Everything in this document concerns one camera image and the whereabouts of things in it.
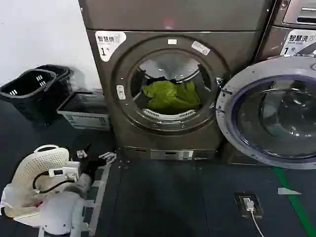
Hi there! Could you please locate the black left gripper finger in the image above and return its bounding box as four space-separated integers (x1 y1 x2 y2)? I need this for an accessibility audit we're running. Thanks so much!
76 143 91 159
98 151 117 163

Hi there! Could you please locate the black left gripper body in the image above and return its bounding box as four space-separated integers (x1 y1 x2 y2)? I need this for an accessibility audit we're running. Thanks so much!
80 157 106 179

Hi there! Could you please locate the white perforated laundry basket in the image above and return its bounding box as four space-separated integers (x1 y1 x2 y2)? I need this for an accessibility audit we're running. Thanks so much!
0 144 70 219

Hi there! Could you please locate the grey plastic crate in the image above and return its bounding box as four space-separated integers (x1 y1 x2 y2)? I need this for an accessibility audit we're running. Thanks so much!
56 90 111 129

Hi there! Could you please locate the grey dryer with round opening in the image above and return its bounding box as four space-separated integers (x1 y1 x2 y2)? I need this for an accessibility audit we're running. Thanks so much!
86 29 262 161

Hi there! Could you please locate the black plastic basket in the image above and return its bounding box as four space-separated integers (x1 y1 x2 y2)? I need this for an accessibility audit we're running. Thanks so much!
34 64 72 107
0 69 58 125

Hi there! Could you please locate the white cloth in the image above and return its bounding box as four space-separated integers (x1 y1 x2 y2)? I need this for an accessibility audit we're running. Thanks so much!
0 184 44 218

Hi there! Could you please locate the green garment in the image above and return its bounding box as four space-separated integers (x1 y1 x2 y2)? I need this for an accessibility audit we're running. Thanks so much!
141 80 202 115

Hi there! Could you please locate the dark garment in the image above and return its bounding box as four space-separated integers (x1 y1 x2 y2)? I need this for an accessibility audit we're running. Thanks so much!
144 75 196 86

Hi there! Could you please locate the floor socket box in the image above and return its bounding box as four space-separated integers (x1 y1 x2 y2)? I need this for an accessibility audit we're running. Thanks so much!
234 192 264 220

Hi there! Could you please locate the grey stacked upper dryer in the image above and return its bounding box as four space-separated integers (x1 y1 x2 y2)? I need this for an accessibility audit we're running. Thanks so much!
78 0 277 32

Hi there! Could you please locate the round glass dryer door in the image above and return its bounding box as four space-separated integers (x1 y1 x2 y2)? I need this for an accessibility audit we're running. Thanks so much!
215 56 316 170

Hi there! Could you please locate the grey floor tape piece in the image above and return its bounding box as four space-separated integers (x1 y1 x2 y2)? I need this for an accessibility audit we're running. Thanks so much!
277 187 302 196

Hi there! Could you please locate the green floor tape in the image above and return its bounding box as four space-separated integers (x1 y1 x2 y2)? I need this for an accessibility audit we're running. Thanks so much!
273 167 316 237

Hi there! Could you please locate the grey neighbouring washer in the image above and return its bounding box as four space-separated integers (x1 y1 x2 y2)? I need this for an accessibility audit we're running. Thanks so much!
256 0 316 62

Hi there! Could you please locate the white slatted plastic frame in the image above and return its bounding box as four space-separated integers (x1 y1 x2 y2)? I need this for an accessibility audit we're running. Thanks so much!
82 161 112 231

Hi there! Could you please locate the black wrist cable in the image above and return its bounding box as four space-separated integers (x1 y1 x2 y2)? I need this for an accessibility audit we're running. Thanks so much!
33 172 75 195

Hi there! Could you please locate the white plug with cable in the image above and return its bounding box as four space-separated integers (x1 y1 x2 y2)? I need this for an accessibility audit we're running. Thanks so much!
242 196 266 237

